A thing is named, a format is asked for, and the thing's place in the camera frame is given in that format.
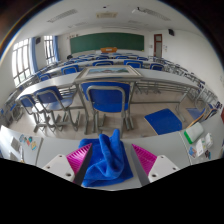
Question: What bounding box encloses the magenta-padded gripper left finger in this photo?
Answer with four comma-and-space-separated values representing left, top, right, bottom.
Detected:
41, 142, 95, 187

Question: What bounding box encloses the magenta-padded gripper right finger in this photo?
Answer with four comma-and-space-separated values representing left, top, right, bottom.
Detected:
128, 143, 181, 187

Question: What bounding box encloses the blue towel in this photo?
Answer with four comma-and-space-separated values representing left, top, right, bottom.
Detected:
78, 128, 134, 188

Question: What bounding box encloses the blue chair seat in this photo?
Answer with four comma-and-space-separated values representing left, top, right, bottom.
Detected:
143, 108, 184, 136

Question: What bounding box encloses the orange sticker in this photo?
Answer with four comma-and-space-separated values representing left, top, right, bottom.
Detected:
24, 135, 34, 147

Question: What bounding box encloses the grey card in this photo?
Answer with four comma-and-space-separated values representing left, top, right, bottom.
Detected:
9, 136, 22, 153

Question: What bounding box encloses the long grey desk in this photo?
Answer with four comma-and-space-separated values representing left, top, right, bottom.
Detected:
14, 68, 204, 134

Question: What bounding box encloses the group of blue chairs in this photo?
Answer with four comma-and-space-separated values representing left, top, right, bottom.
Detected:
36, 51, 168, 83

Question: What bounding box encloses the large window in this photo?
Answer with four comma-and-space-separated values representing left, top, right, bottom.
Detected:
11, 38, 33, 88

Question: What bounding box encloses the blue curtain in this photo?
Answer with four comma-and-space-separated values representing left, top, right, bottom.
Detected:
29, 36, 39, 74

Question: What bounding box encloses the narrow window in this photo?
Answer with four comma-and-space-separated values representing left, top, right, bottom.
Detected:
43, 35, 56, 66

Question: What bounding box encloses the orange box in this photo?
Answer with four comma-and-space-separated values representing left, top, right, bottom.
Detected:
100, 46, 118, 54

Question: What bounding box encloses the brown door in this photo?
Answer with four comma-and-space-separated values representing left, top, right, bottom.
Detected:
153, 33, 163, 58

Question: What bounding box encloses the green blackboard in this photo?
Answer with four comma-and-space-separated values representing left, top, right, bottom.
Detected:
69, 32, 145, 55

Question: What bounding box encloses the group of ceiling lights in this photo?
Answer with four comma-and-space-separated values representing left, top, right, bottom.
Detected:
46, 7, 173, 24

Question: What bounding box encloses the ceiling air conditioner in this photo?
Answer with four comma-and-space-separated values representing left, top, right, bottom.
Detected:
95, 11, 119, 19

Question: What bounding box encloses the blue chair with grey frame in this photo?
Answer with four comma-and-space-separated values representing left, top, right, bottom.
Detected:
34, 85, 81, 133
16, 94, 46, 133
80, 81, 134, 136

